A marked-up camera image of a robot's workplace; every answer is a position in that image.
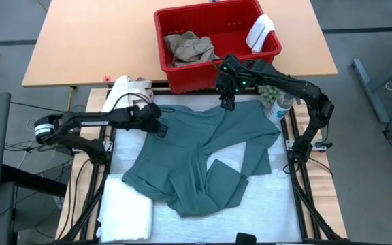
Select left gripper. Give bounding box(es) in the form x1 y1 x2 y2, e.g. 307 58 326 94
133 101 169 139

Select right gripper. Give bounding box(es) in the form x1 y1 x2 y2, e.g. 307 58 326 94
215 54 252 112

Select teal grey garment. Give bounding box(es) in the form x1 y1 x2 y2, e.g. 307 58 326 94
121 99 282 218

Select white lace top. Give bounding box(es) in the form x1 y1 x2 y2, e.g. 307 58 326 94
95 174 154 244

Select red plastic laundry bin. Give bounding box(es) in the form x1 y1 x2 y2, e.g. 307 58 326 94
153 0 283 95

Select green potted plant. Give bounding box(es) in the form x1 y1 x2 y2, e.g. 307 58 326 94
259 84 285 108

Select clear spray bottle black trigger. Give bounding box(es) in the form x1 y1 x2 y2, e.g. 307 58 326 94
266 93 297 125

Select beige folded cloth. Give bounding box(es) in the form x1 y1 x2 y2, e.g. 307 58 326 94
101 75 154 113

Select khaki crumpled garment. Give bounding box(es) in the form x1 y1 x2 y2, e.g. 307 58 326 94
163 30 219 68

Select small white cloth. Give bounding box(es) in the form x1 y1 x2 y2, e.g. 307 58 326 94
245 13 276 54

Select tan wooden desk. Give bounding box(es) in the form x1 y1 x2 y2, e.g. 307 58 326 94
21 0 339 88

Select black side desk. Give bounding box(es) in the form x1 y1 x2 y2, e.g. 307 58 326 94
0 163 68 199

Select grey metal table leg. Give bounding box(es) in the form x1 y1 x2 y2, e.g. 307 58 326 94
351 58 392 125

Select black aluminium frame rail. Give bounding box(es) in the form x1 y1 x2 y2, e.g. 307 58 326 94
280 105 348 243
107 87 224 96
54 115 119 243

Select yellow floor cable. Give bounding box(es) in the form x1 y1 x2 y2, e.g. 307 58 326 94
65 86 77 112

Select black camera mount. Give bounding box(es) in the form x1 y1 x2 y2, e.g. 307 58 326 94
235 232 257 245

